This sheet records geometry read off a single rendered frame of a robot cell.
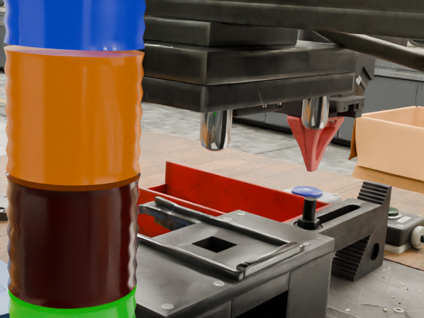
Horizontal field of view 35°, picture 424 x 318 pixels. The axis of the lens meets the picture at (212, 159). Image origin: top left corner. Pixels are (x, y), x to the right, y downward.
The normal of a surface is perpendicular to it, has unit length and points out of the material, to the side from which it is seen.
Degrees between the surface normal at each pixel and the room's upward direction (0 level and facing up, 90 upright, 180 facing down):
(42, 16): 76
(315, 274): 90
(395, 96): 90
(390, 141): 87
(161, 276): 0
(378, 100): 90
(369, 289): 0
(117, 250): 104
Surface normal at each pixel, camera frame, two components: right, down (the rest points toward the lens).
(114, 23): 0.62, -0.03
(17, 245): -0.69, 0.36
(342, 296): 0.06, -0.97
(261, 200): -0.64, 0.14
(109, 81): 0.59, 0.44
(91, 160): 0.40, -0.01
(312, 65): 0.76, 0.19
